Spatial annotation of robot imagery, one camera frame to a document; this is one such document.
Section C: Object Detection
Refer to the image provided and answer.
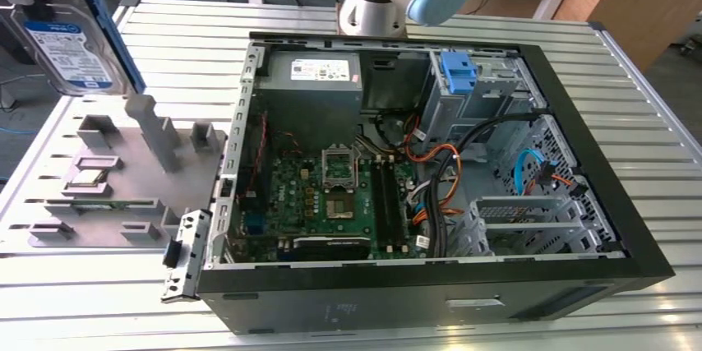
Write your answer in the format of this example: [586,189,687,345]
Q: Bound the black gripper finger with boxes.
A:
[31,0,55,22]

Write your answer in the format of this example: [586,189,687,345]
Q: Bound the hard disk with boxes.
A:
[0,0,148,96]

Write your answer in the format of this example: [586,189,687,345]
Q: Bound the blue data wire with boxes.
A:
[516,147,550,196]

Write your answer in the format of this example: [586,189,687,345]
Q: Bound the orange power wire black plug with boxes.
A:
[535,163,591,201]

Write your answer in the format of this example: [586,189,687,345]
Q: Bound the black mesh waste bin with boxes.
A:
[0,34,33,67]

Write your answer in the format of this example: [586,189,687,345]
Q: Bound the silver CPU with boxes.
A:
[68,168,107,187]

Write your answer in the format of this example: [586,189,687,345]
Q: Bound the grey parts rack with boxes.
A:
[24,94,229,250]

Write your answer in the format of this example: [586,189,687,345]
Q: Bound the green RAM stick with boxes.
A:
[68,199,132,210]

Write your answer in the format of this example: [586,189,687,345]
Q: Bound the grey power supply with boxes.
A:
[255,49,367,150]

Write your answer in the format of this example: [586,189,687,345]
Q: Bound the green motherboard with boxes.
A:
[227,143,423,264]

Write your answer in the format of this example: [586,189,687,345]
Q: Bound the blue expansion slot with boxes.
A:
[244,210,267,237]

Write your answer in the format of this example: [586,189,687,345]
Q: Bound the metal socket cover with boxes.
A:
[319,143,362,194]

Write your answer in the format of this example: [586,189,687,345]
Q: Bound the CPU socket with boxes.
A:
[324,196,356,221]

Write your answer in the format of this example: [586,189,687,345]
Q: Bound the blue plastic drive latch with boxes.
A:
[440,50,478,96]

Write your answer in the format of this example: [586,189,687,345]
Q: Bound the black RAM slot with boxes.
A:
[372,154,395,254]
[386,154,411,254]

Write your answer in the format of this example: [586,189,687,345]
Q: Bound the black graphics card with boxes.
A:
[276,234,372,262]

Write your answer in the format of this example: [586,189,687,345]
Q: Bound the silver optical drive cage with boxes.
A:
[420,49,547,150]

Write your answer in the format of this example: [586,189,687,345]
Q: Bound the black PC case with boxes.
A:
[193,30,675,335]

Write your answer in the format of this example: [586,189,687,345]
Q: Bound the white metal post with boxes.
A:
[0,77,16,110]

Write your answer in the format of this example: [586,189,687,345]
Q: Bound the blue floor cable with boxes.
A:
[0,73,45,136]

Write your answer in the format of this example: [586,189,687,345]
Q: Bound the thin red wire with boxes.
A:
[243,111,269,200]

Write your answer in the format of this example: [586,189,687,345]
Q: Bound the silver expansion slot bracket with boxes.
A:
[160,207,213,303]

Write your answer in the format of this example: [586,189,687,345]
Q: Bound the orange yellow power wires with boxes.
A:
[403,143,466,220]

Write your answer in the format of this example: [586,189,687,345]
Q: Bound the black cable bundle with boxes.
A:
[427,112,551,258]

